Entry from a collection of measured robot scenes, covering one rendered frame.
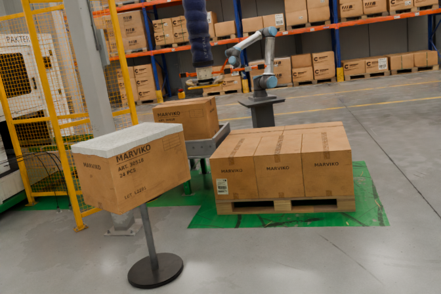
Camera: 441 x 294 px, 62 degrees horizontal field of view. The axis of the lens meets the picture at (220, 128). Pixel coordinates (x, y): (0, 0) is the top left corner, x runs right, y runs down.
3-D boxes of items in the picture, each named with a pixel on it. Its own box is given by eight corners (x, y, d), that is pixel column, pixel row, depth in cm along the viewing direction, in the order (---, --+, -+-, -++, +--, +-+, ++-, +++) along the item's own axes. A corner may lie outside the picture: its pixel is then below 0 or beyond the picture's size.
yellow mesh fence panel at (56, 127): (76, 232, 346) (17, -3, 299) (73, 229, 353) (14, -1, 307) (157, 199, 396) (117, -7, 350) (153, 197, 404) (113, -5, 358)
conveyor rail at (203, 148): (25, 169, 435) (21, 154, 431) (29, 168, 440) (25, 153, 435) (214, 157, 375) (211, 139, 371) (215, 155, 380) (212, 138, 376)
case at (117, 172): (154, 172, 287) (145, 122, 278) (191, 178, 260) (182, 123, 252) (84, 203, 243) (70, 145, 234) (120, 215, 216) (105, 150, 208)
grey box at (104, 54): (86, 67, 318) (79, 32, 311) (90, 67, 323) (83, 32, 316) (107, 65, 313) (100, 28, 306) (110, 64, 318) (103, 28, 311)
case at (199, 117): (158, 144, 404) (151, 108, 395) (171, 134, 441) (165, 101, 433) (210, 140, 389) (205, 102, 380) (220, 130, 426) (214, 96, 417)
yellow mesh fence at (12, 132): (25, 205, 433) (-27, 21, 387) (31, 202, 443) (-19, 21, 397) (113, 203, 403) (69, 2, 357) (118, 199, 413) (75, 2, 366)
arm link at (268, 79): (268, 88, 466) (270, 27, 459) (277, 88, 452) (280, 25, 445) (258, 88, 458) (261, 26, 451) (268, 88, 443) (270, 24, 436)
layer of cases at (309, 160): (215, 200, 337) (209, 158, 328) (236, 163, 430) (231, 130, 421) (354, 195, 306) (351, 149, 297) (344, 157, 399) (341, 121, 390)
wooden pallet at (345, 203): (217, 214, 340) (214, 200, 336) (237, 174, 434) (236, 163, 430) (356, 211, 309) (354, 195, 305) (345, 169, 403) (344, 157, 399)
